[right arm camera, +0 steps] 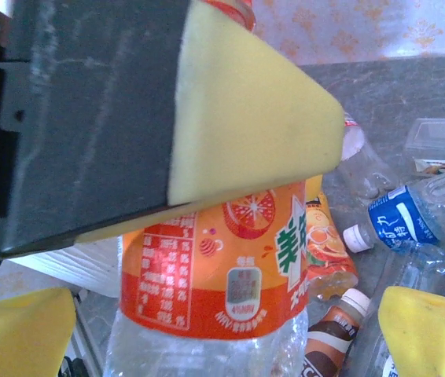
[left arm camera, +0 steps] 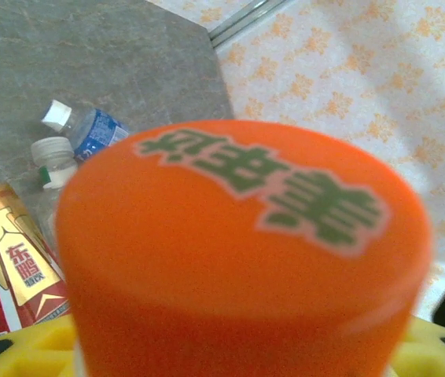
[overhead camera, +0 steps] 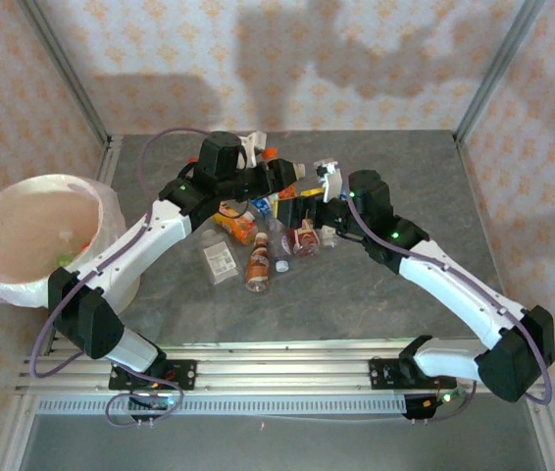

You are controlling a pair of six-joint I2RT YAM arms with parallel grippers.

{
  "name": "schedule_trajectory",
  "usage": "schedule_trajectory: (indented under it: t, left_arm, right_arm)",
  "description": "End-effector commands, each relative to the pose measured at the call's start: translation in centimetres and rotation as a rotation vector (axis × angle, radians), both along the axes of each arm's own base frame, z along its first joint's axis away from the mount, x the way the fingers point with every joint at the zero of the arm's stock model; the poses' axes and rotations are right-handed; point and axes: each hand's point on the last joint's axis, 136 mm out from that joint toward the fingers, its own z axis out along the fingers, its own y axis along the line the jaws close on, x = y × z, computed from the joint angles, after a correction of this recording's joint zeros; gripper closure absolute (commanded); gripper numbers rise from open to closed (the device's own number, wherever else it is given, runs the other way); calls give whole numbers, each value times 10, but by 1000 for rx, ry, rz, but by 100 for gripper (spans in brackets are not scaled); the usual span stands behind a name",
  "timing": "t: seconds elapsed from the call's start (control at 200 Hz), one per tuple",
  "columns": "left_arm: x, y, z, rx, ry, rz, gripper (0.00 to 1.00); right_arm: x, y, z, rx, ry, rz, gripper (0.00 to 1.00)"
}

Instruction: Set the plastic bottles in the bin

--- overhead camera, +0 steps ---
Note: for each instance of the clear bottle orange cap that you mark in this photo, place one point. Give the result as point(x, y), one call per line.
point(270, 153)

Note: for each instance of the blue label water bottle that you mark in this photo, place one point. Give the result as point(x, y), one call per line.
point(263, 205)

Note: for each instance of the red yellow label tea bottle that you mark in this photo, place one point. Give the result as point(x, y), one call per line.
point(305, 240)

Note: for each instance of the clear bottle purple label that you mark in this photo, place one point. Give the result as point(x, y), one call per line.
point(282, 247)

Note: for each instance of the orange juice bottle yellow cap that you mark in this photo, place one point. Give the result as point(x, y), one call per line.
point(238, 229)

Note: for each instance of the brown label drink bottle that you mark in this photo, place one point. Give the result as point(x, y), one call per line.
point(259, 260)

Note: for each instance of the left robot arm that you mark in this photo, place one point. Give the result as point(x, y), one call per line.
point(135, 245)

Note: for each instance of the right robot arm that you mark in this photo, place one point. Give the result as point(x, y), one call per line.
point(454, 289)

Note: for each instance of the white lined waste bin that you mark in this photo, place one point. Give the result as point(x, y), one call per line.
point(118, 225)

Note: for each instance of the white round bin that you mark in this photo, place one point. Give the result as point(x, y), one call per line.
point(13, 221)

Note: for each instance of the aluminium base beam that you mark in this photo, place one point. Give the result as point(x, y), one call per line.
point(282, 373)

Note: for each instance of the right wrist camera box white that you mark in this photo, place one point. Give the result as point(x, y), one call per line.
point(331, 184)

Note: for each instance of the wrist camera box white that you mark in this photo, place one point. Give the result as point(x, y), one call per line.
point(255, 147)
point(331, 184)

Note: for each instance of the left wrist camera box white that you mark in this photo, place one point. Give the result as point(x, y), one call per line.
point(255, 147)

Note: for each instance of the aluminium frame post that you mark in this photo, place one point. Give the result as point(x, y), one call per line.
point(69, 73)
point(496, 73)

